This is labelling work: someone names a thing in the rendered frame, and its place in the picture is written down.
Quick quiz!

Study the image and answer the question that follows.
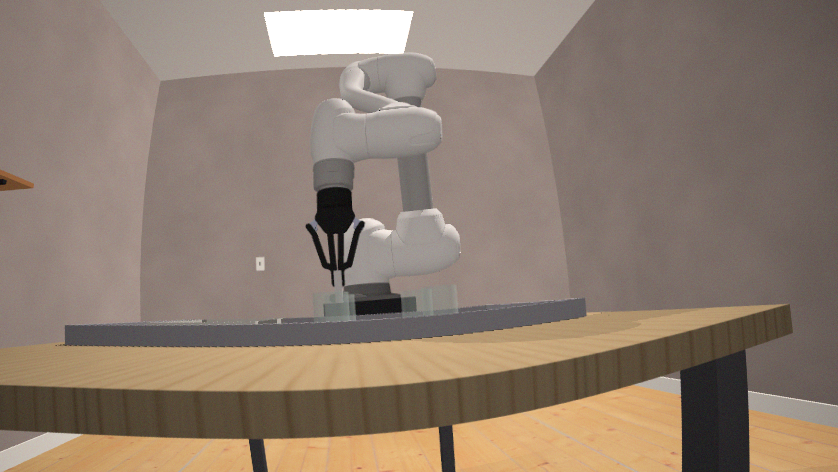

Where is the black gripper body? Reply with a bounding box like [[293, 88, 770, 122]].
[[315, 187, 355, 234]]

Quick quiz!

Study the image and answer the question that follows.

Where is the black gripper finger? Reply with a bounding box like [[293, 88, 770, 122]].
[[337, 215, 365, 292], [306, 216, 339, 292]]

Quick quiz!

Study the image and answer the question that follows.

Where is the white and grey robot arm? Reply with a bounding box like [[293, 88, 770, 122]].
[[310, 53, 460, 301]]

